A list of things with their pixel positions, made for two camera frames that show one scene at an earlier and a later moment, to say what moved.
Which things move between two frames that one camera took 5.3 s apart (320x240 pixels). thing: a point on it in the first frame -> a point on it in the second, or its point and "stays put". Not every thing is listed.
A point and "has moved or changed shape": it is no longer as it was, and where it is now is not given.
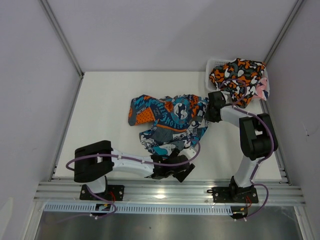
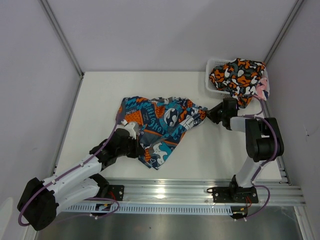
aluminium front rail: (271, 192) stays put
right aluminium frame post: (284, 29) stays put
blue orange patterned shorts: (174, 122) has moved or changed shape
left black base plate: (113, 192) stays put
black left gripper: (181, 175) -> (138, 150)
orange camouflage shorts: (239, 78) stays put
